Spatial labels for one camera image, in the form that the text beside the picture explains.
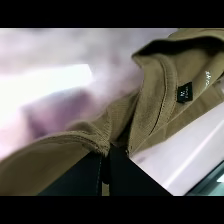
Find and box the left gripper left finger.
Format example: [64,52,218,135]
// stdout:
[38,150,105,197]

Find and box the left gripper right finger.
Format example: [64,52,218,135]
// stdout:
[107,143,173,197]

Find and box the olive brown T-shirt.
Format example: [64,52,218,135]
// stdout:
[0,28,224,197]

